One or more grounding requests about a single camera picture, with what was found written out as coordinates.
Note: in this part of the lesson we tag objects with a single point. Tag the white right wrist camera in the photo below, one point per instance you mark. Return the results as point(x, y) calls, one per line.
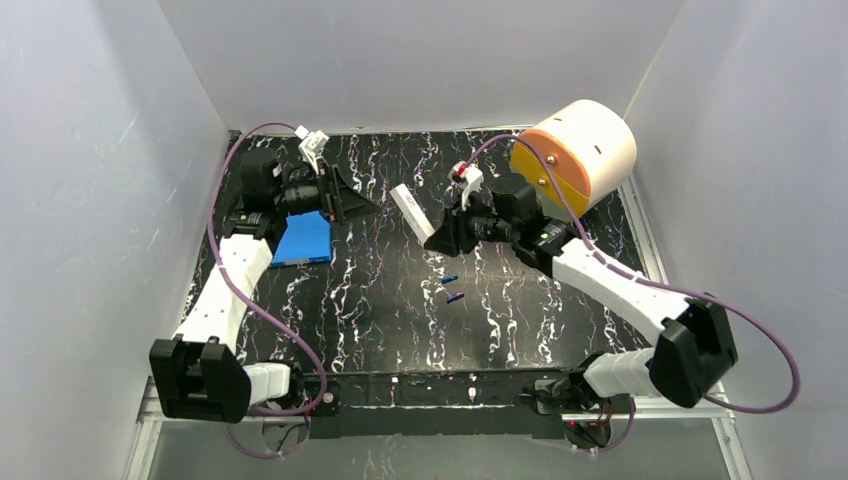
point(469, 178)

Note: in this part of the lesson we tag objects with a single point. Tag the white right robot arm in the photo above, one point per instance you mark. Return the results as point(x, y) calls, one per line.
point(691, 345)

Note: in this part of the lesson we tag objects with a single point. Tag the blue battery lower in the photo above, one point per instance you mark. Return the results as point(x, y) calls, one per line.
point(455, 297)

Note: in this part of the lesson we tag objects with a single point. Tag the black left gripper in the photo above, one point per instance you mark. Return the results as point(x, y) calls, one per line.
point(333, 195)

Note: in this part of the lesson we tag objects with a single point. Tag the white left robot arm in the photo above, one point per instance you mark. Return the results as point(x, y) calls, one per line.
point(196, 372)

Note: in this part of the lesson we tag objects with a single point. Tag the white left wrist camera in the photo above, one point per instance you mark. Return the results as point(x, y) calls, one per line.
point(311, 146)

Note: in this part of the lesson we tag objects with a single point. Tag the blue flat box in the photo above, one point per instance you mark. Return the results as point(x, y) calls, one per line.
point(306, 240)

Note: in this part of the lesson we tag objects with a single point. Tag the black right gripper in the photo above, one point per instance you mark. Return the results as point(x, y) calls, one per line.
point(457, 227)

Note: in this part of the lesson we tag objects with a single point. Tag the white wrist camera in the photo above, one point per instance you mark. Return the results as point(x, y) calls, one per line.
point(469, 178)
point(311, 146)

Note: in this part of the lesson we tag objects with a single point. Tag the white remote control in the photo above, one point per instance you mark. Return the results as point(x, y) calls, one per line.
point(412, 213)

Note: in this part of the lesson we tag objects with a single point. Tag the white round drawer cabinet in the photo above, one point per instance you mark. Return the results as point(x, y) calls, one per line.
point(588, 150)

